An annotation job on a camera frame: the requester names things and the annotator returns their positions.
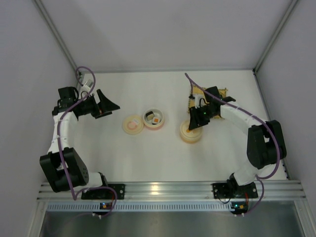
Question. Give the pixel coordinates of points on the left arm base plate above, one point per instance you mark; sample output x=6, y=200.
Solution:
x=113, y=191

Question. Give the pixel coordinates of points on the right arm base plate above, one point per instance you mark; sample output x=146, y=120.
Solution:
x=222, y=191

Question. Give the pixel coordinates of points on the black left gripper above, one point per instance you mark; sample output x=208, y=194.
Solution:
x=99, y=107

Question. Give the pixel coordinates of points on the aluminium mounting rail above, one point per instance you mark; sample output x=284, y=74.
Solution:
x=203, y=191

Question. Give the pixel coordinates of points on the bamboo sushi mat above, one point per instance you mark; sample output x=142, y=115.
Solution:
x=199, y=92

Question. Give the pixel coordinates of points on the left aluminium frame post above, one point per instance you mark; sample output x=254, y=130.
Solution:
x=39, y=5

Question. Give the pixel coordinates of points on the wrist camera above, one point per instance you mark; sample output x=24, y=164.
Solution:
x=88, y=85
x=196, y=101

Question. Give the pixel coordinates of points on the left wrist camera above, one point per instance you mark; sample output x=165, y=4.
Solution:
x=88, y=85

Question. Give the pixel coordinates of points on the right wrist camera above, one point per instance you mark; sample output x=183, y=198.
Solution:
x=196, y=101

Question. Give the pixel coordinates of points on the cream lid with pink ring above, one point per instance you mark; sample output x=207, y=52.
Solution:
x=133, y=124

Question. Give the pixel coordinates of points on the orange lunch box bowl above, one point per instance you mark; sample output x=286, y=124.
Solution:
x=191, y=138

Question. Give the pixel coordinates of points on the slotted cable duct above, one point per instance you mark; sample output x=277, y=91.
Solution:
x=121, y=206

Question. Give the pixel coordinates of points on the right aluminium frame post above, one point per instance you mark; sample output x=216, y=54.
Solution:
x=276, y=33

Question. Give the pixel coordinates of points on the cream plain lid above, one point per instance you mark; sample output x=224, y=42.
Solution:
x=184, y=128

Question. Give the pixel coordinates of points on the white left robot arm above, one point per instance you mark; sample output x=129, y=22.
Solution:
x=62, y=165

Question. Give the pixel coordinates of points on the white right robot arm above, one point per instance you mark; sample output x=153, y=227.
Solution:
x=265, y=146

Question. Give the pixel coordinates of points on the pink lunch box bowl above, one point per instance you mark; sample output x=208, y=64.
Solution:
x=158, y=113

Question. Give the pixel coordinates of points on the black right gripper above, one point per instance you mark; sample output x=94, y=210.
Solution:
x=200, y=113

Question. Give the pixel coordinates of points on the aluminium frame post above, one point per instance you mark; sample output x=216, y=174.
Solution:
x=39, y=5
x=276, y=33

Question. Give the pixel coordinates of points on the sushi roll green centre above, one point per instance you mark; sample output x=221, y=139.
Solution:
x=149, y=116

